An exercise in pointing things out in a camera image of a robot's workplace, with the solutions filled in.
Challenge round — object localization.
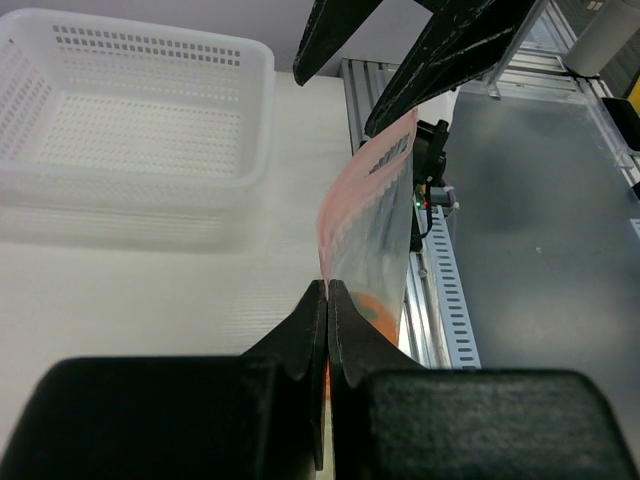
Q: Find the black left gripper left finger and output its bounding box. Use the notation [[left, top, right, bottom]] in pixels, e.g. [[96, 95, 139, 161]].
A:
[[1, 280, 327, 479]]

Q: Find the fake orange persimmon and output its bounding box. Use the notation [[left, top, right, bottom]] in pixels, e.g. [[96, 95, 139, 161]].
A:
[[325, 292, 408, 401]]

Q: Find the black smartphone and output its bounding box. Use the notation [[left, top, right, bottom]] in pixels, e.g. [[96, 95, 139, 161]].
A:
[[602, 97, 640, 152]]

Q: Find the white perforated plastic basket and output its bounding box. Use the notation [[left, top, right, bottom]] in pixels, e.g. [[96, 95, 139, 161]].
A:
[[1, 8, 276, 252]]

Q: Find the white insulated bottle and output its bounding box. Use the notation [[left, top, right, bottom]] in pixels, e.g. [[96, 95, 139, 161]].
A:
[[564, 0, 639, 78]]

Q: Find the clear zip top bag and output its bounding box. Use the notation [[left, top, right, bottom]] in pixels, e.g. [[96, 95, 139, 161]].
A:
[[316, 108, 419, 328]]

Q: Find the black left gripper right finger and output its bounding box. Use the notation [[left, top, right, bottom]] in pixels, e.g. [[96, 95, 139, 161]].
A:
[[327, 280, 639, 479]]

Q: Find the white slotted cable duct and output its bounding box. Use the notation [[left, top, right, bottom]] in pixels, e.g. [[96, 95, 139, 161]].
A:
[[424, 206, 481, 371]]

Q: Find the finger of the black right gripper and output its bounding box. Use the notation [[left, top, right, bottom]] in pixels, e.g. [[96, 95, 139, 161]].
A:
[[292, 0, 380, 86], [364, 0, 534, 137]]

